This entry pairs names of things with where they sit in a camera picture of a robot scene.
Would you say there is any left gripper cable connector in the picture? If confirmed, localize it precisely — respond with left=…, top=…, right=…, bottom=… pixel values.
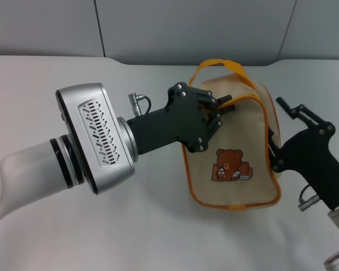
left=127, top=92, right=151, bottom=117

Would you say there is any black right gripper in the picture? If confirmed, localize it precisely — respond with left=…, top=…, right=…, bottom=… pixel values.
left=268, top=96, right=339, bottom=211

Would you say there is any gripper cable connector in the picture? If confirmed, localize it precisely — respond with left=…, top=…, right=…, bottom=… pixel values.
left=127, top=92, right=151, bottom=117
left=297, top=184, right=320, bottom=212

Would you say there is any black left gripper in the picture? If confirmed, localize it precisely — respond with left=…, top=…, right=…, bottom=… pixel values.
left=126, top=81, right=236, bottom=156

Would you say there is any right gripper cable connector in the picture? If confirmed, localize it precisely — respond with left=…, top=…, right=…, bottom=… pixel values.
left=297, top=184, right=320, bottom=212

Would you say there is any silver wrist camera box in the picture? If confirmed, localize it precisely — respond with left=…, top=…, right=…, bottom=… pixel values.
left=55, top=82, right=136, bottom=196

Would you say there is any beige food bag orange trim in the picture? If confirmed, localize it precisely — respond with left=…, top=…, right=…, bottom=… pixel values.
left=181, top=58, right=283, bottom=211

